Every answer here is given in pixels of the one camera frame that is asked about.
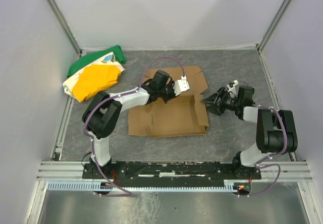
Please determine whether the yellow cloth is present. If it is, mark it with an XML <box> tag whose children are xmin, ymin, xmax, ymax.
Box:
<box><xmin>72</xmin><ymin>65</ymin><xmax>122</xmax><ymax>102</ymax></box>

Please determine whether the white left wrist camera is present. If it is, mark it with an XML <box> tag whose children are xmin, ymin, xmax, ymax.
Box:
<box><xmin>174</xmin><ymin>76</ymin><xmax>190</xmax><ymax>96</ymax></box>

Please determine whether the light blue cable duct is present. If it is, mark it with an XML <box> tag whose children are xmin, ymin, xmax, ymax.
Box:
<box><xmin>47</xmin><ymin>180</ymin><xmax>237</xmax><ymax>193</ymax></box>

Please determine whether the white patterned cloth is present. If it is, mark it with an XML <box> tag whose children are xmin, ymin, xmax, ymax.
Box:
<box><xmin>63</xmin><ymin>52</ymin><xmax>125</xmax><ymax>98</ymax></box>

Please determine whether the right aluminium corner post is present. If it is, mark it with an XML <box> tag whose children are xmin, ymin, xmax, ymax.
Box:
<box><xmin>257</xmin><ymin>0</ymin><xmax>293</xmax><ymax>53</ymax></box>

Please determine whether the aluminium corner post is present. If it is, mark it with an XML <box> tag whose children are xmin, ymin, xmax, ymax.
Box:
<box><xmin>46</xmin><ymin>0</ymin><xmax>82</xmax><ymax>55</ymax></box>
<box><xmin>257</xmin><ymin>0</ymin><xmax>293</xmax><ymax>53</ymax></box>

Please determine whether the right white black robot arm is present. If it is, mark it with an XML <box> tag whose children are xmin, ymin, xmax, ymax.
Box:
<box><xmin>202</xmin><ymin>83</ymin><xmax>298</xmax><ymax>179</ymax></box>

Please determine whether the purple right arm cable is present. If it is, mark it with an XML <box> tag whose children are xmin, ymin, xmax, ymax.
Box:
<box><xmin>238</xmin><ymin>81</ymin><xmax>290</xmax><ymax>198</ymax></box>

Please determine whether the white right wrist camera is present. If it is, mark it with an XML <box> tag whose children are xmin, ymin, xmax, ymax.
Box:
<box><xmin>226</xmin><ymin>80</ymin><xmax>239</xmax><ymax>98</ymax></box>

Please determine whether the green cloth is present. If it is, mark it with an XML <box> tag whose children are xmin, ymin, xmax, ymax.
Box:
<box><xmin>67</xmin><ymin>45</ymin><xmax>127</xmax><ymax>78</ymax></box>

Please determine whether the left aluminium corner post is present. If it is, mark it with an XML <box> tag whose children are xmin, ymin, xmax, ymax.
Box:
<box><xmin>46</xmin><ymin>0</ymin><xmax>82</xmax><ymax>55</ymax></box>

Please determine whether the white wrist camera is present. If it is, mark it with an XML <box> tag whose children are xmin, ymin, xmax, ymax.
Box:
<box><xmin>226</xmin><ymin>80</ymin><xmax>239</xmax><ymax>98</ymax></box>
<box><xmin>174</xmin><ymin>76</ymin><xmax>190</xmax><ymax>96</ymax></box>

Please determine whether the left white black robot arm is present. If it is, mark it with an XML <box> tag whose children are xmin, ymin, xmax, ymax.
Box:
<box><xmin>82</xmin><ymin>70</ymin><xmax>188</xmax><ymax>167</ymax></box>

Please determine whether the aluminium front rail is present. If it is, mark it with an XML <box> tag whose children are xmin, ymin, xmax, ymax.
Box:
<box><xmin>36</xmin><ymin>161</ymin><xmax>313</xmax><ymax>183</ymax></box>

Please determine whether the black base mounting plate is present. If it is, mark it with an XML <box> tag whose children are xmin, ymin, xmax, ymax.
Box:
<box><xmin>82</xmin><ymin>160</ymin><xmax>262</xmax><ymax>187</ymax></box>

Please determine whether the metal front shelf sheet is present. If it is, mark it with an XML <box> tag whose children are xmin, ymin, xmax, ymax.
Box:
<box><xmin>39</xmin><ymin>186</ymin><xmax>308</xmax><ymax>223</ymax></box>

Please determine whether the brown cardboard box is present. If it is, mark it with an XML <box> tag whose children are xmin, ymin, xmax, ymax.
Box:
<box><xmin>128</xmin><ymin>66</ymin><xmax>209</xmax><ymax>138</ymax></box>

